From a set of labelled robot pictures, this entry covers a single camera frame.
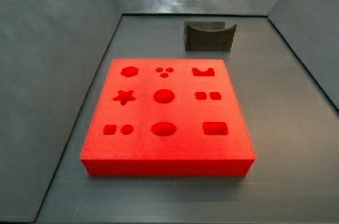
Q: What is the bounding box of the red shape-sorting block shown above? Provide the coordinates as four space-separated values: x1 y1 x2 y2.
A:
82 58 255 176

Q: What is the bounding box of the black curved cradle fixture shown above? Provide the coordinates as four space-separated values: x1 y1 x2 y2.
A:
185 21 238 52

